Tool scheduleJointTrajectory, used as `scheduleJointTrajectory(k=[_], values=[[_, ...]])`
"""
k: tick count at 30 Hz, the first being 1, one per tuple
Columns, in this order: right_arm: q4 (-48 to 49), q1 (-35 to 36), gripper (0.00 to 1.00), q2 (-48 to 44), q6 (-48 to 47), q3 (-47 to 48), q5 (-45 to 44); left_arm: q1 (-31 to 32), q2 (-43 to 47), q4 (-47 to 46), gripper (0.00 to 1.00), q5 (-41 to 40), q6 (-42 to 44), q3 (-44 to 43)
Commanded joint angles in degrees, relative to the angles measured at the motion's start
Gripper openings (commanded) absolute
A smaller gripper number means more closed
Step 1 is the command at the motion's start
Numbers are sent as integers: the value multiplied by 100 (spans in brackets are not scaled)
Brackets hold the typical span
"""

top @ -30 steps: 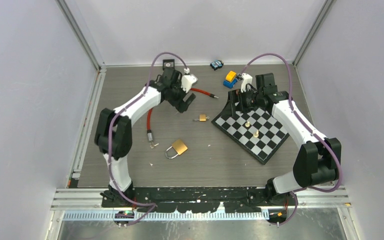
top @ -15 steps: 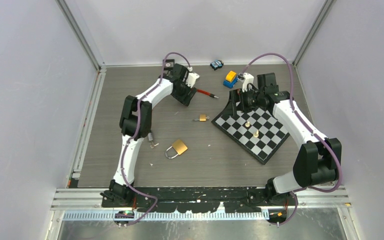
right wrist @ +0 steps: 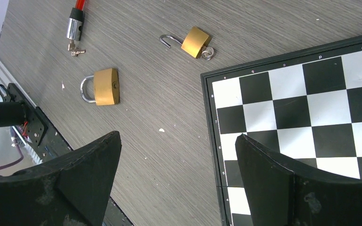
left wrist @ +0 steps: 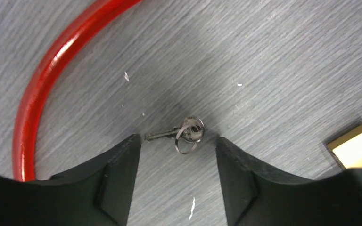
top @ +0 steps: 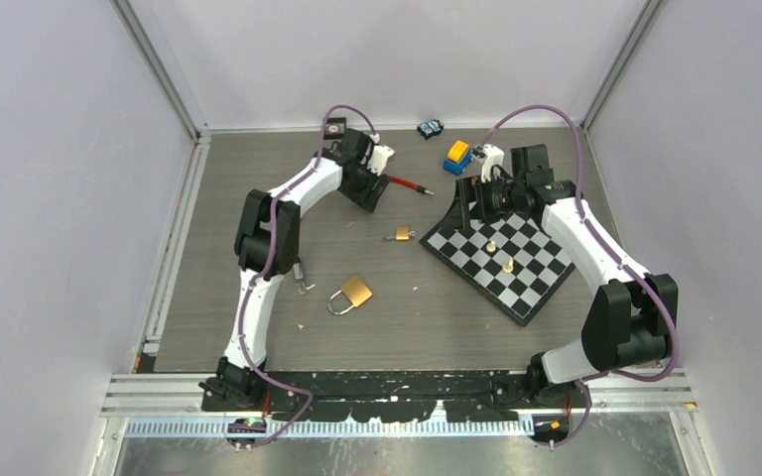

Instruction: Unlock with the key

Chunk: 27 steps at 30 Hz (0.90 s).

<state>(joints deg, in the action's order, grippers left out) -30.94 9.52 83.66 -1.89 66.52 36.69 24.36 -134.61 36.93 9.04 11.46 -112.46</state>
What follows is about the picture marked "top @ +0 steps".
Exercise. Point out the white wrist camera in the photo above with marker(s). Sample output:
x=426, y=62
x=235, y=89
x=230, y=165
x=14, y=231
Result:
x=380, y=155
x=489, y=156

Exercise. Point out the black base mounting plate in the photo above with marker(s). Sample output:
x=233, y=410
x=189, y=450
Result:
x=390, y=396

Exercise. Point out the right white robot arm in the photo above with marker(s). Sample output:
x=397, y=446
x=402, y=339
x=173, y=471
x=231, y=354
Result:
x=632, y=318

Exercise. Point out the yellow blue toy car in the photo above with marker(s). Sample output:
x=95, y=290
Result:
x=457, y=158

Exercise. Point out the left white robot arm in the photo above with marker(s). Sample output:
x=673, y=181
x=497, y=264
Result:
x=267, y=245

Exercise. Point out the red cable lock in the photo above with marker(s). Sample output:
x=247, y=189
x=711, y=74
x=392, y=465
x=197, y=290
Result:
x=411, y=185

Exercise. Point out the cream chess piece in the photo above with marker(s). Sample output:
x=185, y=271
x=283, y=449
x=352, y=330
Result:
x=508, y=265

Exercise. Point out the black square box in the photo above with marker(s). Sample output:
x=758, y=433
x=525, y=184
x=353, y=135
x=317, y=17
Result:
x=334, y=128

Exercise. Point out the silver key bunch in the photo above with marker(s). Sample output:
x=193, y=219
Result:
x=300, y=276

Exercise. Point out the small brass padlock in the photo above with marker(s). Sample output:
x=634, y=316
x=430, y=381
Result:
x=401, y=233

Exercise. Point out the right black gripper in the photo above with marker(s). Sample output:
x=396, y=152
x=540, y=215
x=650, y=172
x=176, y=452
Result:
x=470, y=189

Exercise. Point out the small blue toy car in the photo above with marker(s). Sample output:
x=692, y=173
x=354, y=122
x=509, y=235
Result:
x=430, y=128

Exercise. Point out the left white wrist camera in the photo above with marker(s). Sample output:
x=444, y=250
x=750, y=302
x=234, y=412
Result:
x=380, y=155

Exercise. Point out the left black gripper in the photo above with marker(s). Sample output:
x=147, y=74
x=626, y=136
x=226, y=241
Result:
x=368, y=198

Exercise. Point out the black white chessboard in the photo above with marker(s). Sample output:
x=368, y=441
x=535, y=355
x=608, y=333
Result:
x=540, y=265

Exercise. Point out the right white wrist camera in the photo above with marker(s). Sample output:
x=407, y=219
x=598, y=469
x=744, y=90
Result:
x=489, y=156

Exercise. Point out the large brass padlock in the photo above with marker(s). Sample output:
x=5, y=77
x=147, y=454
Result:
x=354, y=291

